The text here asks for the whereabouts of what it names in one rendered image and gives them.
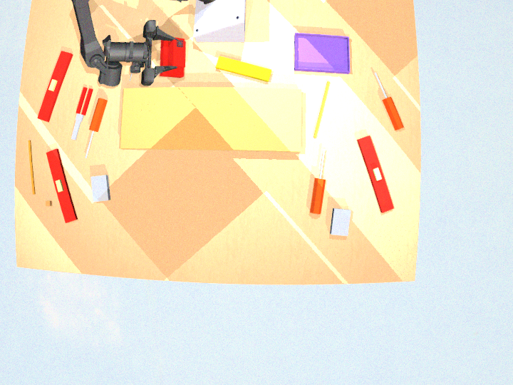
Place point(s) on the orange-handled awl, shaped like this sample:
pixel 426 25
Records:
pixel 391 109
pixel 96 119
pixel 318 191

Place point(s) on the pale yellow panel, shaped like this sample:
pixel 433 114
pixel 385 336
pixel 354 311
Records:
pixel 211 118

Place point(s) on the purple rectangular tray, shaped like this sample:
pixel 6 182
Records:
pixel 321 53

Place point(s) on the yellow flat bar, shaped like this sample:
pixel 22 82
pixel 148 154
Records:
pixel 242 68

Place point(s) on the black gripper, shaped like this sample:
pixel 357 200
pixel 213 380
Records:
pixel 142 52

